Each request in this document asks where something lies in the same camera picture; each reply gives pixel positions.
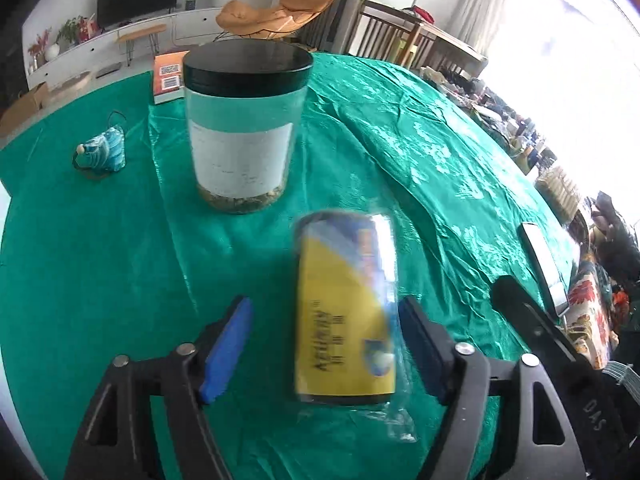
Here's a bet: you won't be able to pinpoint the yellow blue pack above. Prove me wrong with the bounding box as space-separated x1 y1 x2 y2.
294 209 416 442

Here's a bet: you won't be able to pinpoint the teal striped small pouch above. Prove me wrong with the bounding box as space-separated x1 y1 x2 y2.
72 110 127 177

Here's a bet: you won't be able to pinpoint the floral patterned cushion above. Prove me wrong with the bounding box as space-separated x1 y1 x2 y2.
564 259 616 370

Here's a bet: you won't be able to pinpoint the black smartphone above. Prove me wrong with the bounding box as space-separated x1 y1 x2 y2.
518 222 568 320

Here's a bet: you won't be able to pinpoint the green satin tablecloth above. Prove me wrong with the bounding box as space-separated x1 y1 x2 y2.
1 54 575 479

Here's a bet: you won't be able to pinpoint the clear jar black lid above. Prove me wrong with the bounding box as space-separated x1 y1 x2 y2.
183 38 314 214

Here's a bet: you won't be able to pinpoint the orange book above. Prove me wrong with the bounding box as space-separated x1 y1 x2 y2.
153 50 189 104

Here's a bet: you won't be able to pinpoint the white tv cabinet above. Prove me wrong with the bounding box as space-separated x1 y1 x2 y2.
26 8 221 89

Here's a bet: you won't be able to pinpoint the brown cardboard box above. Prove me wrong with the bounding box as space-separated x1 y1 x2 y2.
0 81 49 138

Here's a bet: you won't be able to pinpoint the small wooden bench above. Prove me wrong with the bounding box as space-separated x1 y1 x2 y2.
116 24 167 66

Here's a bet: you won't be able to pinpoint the orange lounge chair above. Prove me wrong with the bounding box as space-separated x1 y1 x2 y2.
216 0 334 40

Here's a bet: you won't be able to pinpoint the white round vase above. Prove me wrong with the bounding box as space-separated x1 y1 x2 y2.
44 44 60 62

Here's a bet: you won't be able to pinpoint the green plant red flowers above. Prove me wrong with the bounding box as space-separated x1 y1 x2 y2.
56 14 99 46

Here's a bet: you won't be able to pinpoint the red flower bouquet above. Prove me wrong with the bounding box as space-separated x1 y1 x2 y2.
28 27 52 70

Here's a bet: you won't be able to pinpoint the cream sheer curtain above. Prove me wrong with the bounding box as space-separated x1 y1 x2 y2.
441 0 544 53

